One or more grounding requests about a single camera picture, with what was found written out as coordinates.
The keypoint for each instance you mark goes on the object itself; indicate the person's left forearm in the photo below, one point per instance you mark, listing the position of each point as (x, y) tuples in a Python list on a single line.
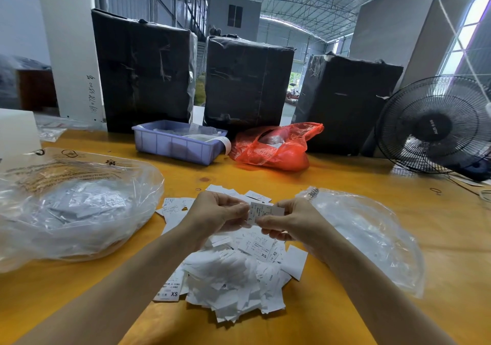
[(115, 295)]

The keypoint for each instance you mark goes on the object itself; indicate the clear plastic bag black print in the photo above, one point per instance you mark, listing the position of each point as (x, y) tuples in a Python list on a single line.
[(380, 237)]

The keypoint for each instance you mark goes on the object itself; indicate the white foam box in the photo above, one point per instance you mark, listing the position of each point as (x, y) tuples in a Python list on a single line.
[(18, 134)]

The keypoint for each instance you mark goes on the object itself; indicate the brown wooden cabinet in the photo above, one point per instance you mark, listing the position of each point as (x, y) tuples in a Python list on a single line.
[(37, 90)]

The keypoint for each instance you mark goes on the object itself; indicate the pile of white labels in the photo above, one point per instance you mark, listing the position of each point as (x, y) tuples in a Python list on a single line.
[(234, 276)]

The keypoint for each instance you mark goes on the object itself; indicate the black table fan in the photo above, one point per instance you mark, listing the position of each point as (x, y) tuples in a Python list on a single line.
[(433, 124)]

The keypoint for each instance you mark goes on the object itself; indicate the white pillar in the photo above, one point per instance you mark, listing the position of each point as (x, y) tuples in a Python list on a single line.
[(70, 45)]

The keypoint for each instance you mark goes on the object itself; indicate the person's right forearm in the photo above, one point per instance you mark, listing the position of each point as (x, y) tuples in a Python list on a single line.
[(387, 299)]

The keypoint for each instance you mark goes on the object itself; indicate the large black wrapped bale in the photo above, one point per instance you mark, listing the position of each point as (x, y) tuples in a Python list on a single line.
[(249, 84), (349, 107), (146, 72)]

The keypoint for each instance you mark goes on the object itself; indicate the person's left hand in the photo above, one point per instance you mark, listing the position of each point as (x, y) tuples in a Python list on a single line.
[(211, 216)]

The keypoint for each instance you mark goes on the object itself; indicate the grey cabin with window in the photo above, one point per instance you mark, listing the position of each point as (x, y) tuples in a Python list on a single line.
[(234, 17)]

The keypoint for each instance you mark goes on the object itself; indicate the red plastic bag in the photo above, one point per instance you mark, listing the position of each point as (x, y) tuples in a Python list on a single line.
[(276, 150)]

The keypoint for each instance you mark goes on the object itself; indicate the person's right hand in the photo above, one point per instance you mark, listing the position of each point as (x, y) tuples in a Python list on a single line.
[(301, 222)]

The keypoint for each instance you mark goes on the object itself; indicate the blue plastic bin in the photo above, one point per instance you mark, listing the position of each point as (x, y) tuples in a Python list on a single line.
[(167, 143)]

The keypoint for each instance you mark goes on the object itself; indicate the white paper label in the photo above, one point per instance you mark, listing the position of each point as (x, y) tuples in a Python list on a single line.
[(265, 213)]

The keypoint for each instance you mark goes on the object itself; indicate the large clear bag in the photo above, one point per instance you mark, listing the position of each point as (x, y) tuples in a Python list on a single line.
[(78, 209)]

